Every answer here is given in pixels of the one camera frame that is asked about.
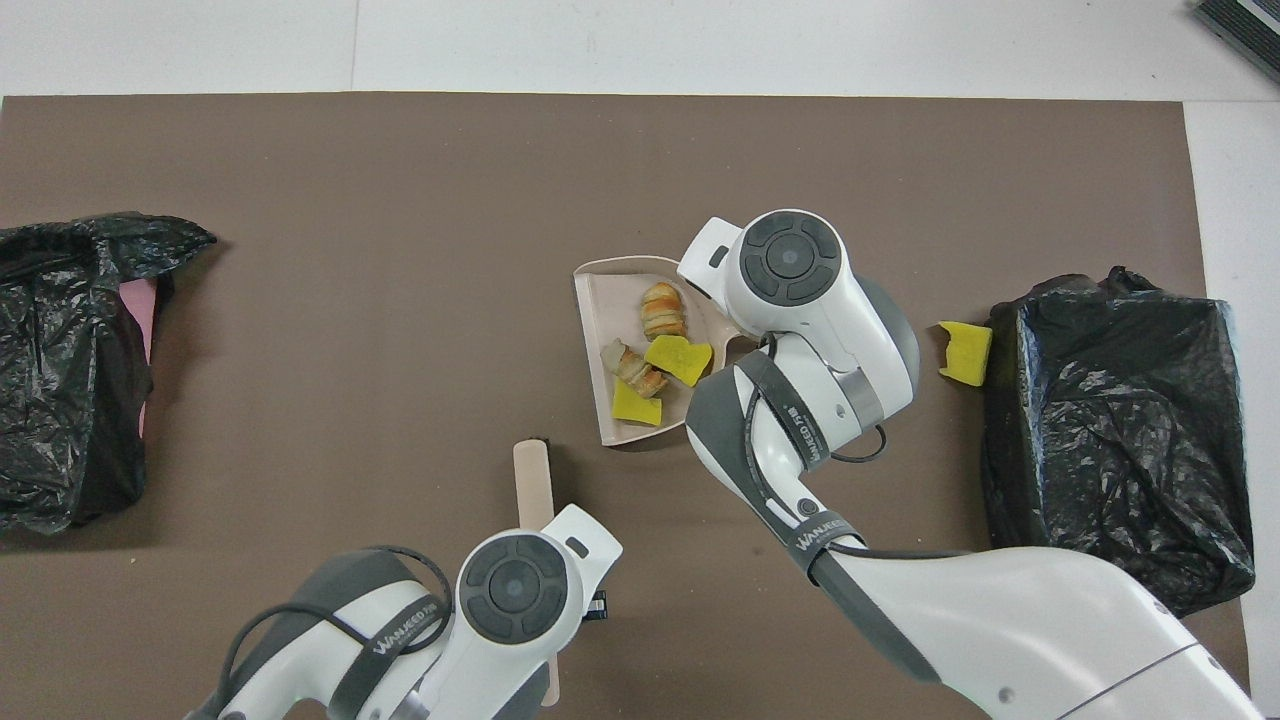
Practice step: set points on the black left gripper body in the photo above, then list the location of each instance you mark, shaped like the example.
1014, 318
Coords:
598, 605

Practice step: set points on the beige hand brush black bristles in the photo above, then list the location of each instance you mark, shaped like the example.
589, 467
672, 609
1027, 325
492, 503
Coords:
532, 480

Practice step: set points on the pale beige bread piece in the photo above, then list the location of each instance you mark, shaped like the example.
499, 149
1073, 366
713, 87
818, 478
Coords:
635, 370

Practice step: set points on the orange striped croissant piece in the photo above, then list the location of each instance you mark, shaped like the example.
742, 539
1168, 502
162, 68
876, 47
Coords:
664, 312

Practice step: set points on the beige plastic dustpan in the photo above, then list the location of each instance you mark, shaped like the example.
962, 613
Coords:
600, 300

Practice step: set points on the yellow green-backed sponge piece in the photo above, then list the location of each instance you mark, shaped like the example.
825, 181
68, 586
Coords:
967, 355

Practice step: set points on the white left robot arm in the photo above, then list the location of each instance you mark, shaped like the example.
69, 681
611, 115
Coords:
515, 590

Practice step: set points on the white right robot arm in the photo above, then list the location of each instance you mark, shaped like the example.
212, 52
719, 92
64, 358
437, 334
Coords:
1000, 620

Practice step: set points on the pink bin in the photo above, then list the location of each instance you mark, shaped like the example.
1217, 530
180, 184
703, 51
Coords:
143, 305

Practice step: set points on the black trash bag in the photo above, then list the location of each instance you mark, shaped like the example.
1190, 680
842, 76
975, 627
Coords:
1120, 430
60, 430

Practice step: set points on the brown table mat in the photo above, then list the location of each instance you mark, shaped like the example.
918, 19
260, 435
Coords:
300, 400

